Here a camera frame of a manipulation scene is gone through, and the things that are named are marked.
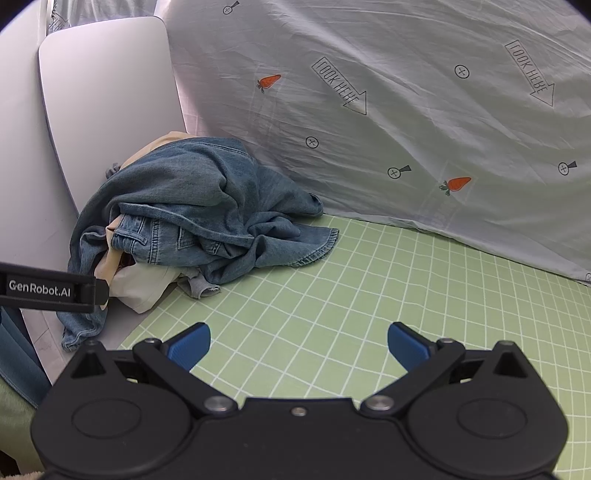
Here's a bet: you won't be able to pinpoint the white garment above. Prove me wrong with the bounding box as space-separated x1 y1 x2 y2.
110 264 182 315

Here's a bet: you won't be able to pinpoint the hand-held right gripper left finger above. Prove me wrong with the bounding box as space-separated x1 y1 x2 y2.
59 322 240 419

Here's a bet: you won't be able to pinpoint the dark blue cloth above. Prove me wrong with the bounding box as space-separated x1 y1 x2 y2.
0 305 52 409

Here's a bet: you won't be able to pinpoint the green fluffy blanket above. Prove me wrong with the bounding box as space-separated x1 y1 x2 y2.
0 376 47 480

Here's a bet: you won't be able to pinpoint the white rounded board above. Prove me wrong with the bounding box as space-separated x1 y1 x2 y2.
38 16 188 217

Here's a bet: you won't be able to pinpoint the carrot print grey sheet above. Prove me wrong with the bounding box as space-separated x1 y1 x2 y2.
46 0 591 288

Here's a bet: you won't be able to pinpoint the light grey bed sheet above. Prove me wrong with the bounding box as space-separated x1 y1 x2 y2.
18 277 160 384

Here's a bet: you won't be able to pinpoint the blue denim jeans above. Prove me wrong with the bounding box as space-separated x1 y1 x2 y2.
60 137 341 354

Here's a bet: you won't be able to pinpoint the beige garment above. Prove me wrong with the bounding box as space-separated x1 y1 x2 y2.
95 130 197 284

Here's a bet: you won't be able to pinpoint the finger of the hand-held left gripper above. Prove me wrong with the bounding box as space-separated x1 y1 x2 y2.
76 275 112 310

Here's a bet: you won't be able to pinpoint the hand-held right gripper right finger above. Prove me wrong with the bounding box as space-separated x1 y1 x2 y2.
361 322 539 419

